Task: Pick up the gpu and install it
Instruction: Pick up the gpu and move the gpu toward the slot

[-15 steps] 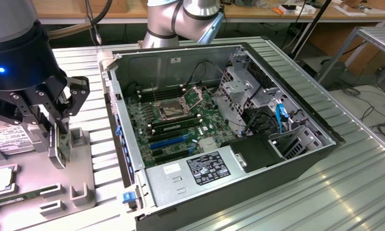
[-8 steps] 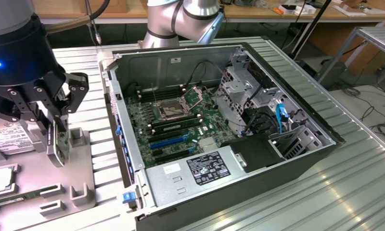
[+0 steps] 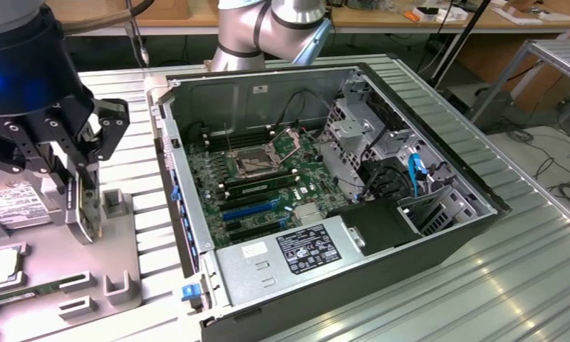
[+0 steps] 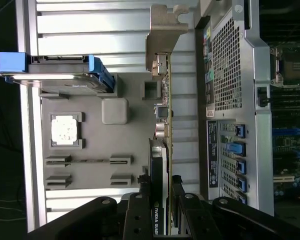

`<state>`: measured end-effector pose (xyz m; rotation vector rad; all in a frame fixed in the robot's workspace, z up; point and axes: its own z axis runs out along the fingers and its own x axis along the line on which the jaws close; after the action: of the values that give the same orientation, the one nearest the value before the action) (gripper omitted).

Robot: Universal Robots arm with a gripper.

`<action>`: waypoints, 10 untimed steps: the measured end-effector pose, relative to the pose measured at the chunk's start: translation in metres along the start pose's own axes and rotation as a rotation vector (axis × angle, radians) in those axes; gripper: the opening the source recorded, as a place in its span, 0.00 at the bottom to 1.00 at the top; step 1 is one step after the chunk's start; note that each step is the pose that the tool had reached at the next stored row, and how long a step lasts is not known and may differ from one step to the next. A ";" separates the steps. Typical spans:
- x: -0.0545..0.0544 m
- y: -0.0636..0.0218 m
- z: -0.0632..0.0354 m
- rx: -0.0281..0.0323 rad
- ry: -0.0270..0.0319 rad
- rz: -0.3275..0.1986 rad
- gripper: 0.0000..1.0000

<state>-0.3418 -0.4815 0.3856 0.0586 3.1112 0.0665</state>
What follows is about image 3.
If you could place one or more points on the thin locking lever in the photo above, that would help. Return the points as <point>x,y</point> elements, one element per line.
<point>229,142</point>

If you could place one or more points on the open black PC case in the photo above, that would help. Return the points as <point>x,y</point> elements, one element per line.
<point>455,249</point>

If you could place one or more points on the silver hard disk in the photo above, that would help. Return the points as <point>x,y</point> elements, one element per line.
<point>13,206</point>

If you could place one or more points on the black RAM slot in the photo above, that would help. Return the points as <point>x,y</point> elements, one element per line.
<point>239,135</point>
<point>239,131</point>
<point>239,143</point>
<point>258,182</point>
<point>239,139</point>
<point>258,179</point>
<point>258,185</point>

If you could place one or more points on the black floor box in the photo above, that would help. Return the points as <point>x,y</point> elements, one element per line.
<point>458,98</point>

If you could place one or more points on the brown wooden cabinet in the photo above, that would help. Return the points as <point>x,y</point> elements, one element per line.
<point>494,57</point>

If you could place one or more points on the silver perforated disk cage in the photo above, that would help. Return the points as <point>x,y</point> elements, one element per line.
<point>342,153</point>

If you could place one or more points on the metal socket cover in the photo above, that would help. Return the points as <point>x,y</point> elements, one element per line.
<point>289,133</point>

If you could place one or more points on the orange and black box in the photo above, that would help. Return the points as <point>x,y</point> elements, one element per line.
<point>415,15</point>

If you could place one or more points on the silver slotted disk bay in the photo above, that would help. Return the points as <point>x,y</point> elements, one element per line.
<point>451,210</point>

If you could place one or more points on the black expansion slot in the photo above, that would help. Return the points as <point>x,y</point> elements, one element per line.
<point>255,236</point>
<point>253,226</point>
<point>243,203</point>

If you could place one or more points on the wooden workbench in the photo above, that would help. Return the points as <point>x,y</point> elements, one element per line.
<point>370,19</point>

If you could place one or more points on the grey parts rack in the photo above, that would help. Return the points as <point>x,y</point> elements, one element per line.
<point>57,256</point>

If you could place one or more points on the silver chipset heatsink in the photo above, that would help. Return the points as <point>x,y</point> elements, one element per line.
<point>309,213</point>

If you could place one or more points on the green motherboard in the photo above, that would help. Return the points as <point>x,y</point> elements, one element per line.
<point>313,178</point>

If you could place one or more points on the CPU socket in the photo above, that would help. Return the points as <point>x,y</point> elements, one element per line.
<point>253,164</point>

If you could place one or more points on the black plastic shroud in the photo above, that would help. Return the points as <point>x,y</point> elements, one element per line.
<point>374,228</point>

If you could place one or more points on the metal slat side table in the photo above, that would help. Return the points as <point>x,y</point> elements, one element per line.
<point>560,53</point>

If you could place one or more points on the black slanted pole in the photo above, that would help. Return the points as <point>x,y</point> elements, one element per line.
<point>461,39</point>

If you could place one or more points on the green RAM stick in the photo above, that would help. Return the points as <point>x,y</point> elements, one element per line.
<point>258,189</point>
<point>18,294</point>

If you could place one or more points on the small blue case clip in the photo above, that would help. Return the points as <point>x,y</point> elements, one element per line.
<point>174,196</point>

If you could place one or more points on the silver power supply unit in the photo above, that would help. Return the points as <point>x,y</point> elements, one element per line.
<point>246,278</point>

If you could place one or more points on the small white box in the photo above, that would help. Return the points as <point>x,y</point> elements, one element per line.
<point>451,15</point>

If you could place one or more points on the Nvidia Quadro graphics card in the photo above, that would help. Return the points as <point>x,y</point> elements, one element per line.
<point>89,210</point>

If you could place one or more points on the blue case latch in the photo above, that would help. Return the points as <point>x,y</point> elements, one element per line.
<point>190,293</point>

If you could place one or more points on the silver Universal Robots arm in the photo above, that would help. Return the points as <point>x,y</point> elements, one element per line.
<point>285,14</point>

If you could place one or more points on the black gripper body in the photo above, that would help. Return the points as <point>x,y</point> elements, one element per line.
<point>23,71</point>

